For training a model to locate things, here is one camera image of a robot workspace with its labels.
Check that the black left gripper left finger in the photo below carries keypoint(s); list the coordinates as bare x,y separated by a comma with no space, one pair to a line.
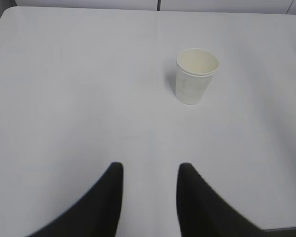
96,214

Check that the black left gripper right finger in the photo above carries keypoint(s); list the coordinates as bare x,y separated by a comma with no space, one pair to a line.
203,213

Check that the white paper cup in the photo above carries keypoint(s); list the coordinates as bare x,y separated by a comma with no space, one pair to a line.
195,69

